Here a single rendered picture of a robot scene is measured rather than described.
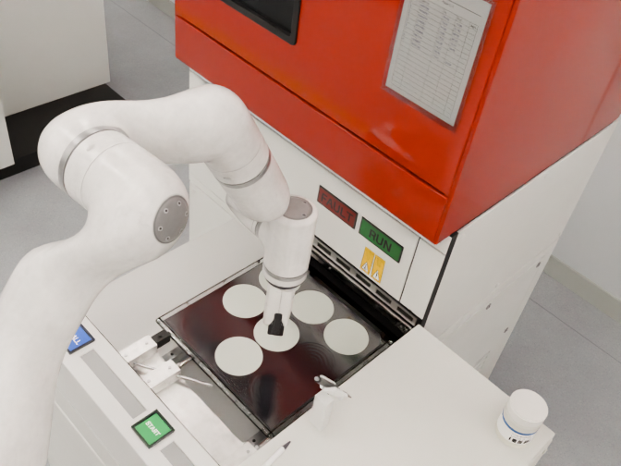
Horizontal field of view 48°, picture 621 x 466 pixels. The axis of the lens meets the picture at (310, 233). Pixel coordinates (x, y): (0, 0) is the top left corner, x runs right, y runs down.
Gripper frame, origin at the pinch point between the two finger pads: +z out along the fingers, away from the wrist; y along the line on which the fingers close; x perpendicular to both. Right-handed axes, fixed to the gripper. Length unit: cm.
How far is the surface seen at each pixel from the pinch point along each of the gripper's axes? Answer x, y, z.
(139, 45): -99, -276, 98
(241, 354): -6.3, 0.4, 10.2
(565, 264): 120, -128, 88
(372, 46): 9, -20, -53
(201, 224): -25, -59, 30
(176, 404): -17.3, 12.9, 12.4
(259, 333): -3.3, -5.7, 10.0
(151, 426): -19.8, 23.5, 4.1
